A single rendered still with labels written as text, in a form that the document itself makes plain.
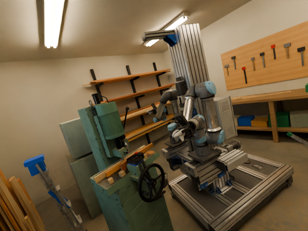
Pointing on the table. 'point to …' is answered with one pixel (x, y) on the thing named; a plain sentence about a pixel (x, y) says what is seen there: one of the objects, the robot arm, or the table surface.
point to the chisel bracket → (119, 152)
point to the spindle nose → (118, 143)
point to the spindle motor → (110, 120)
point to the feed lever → (124, 124)
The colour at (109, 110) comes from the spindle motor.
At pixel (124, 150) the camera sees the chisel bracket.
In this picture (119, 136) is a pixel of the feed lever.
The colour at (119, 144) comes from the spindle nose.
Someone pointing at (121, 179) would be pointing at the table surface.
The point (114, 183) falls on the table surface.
